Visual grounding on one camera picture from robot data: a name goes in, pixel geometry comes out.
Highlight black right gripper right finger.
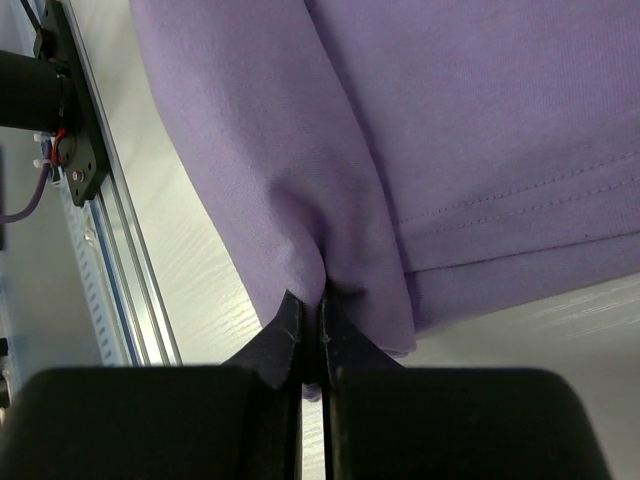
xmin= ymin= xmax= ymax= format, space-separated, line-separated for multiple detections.
xmin=319 ymin=294 xmax=610 ymax=479

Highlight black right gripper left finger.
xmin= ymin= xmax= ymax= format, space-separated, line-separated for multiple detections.
xmin=1 ymin=294 xmax=304 ymax=479

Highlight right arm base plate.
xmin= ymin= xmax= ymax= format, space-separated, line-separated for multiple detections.
xmin=34 ymin=1 xmax=111 ymax=207

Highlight slotted cable duct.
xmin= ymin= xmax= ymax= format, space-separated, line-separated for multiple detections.
xmin=59 ymin=181 xmax=132 ymax=366

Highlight purple t-shirt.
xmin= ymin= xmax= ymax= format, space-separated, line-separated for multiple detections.
xmin=131 ymin=1 xmax=639 ymax=354

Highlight aluminium mounting rail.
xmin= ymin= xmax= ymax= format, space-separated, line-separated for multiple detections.
xmin=63 ymin=1 xmax=182 ymax=366

